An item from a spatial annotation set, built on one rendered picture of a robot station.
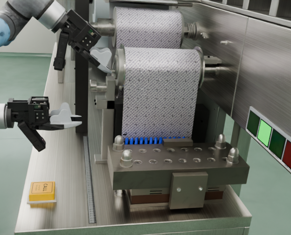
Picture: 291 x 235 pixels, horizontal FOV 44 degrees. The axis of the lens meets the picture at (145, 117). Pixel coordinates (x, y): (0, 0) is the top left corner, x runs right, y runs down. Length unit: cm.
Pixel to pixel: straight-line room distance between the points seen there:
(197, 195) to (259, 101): 32
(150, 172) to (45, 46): 586
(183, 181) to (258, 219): 172
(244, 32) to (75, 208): 69
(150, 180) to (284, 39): 50
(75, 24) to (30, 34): 567
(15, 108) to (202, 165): 56
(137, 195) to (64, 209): 21
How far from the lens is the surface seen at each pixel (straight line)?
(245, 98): 103
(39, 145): 113
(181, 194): 103
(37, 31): 671
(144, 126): 114
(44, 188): 111
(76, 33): 107
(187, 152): 111
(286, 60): 87
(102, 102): 117
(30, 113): 108
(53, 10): 104
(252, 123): 98
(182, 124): 117
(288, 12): 96
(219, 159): 110
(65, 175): 121
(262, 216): 274
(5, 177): 297
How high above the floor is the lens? 153
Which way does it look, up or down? 22 degrees down
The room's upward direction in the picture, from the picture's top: 4 degrees clockwise
